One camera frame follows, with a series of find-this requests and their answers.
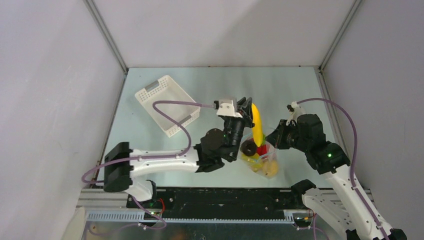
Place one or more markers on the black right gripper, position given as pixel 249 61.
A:
pixel 278 137

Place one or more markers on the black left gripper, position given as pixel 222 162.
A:
pixel 246 119

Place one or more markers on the yellow banana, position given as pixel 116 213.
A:
pixel 257 129

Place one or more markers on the dark purple fruit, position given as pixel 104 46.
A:
pixel 248 148

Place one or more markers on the red round fruit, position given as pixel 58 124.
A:
pixel 262 150

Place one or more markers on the clear zip bag blue zipper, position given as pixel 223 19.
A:
pixel 271 155

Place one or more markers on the green star fruit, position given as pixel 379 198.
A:
pixel 263 140

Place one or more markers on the yellow green fruit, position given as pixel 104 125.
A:
pixel 254 162

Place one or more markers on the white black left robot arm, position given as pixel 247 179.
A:
pixel 124 166

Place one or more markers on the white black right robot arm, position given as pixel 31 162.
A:
pixel 356 218

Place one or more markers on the white perforated plastic basket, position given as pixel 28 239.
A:
pixel 167 89

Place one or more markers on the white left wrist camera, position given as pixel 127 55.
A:
pixel 227 107

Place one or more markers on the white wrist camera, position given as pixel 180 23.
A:
pixel 227 107
pixel 295 111

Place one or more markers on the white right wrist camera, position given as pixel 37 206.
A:
pixel 295 111

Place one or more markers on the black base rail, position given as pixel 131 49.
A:
pixel 217 203

